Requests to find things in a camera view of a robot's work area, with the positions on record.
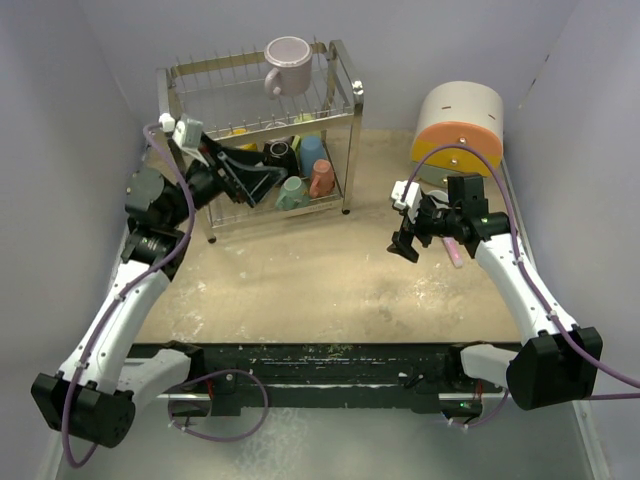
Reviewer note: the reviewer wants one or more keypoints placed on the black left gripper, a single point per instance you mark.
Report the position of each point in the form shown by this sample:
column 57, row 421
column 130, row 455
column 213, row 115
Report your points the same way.
column 254, row 181

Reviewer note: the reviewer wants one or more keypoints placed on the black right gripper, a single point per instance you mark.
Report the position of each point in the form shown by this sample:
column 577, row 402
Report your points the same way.
column 402, row 241

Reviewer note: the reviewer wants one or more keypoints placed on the black mug cream inside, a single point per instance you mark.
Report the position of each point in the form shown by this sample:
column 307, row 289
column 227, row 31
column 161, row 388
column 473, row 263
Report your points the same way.
column 281, row 154

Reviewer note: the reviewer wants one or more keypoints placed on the teal cup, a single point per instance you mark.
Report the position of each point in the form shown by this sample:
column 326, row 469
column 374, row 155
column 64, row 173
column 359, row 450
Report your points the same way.
column 294, row 194

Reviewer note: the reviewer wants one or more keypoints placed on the grey mug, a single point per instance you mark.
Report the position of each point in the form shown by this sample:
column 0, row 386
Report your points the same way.
column 439, row 197

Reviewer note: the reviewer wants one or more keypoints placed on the blue cup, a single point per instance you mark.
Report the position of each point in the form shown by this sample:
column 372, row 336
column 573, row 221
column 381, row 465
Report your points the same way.
column 311, row 149

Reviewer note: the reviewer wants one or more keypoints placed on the terracotta mug white inside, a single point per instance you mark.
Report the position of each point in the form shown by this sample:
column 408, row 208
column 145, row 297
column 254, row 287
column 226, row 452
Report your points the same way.
column 322, row 179

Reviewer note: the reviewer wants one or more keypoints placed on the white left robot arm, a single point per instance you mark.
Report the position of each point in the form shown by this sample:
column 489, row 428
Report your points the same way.
column 93, row 396

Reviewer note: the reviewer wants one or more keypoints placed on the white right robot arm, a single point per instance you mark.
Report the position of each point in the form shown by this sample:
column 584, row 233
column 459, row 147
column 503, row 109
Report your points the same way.
column 549, row 368

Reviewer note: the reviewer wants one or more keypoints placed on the steel two-tier dish rack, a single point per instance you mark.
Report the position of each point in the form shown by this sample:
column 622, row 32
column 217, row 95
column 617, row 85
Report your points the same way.
column 227, row 94

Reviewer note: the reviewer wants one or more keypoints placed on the pink marker pen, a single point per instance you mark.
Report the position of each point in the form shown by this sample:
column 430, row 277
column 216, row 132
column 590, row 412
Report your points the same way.
column 452, row 249

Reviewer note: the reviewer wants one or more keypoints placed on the round cream drawer cabinet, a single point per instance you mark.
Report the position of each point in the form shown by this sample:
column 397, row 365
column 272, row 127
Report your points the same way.
column 452, row 114

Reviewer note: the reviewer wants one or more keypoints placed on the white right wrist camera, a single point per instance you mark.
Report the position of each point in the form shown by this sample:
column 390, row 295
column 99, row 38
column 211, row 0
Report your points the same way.
column 405, row 198

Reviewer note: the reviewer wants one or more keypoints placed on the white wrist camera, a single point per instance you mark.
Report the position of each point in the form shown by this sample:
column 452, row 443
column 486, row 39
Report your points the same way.
column 186, row 133
column 405, row 198

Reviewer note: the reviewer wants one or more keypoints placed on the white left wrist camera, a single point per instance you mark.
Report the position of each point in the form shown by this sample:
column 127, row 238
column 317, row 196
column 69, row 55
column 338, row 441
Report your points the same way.
column 186, row 133

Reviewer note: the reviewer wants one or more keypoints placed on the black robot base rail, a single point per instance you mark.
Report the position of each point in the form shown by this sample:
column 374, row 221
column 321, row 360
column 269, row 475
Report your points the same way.
column 407, row 376

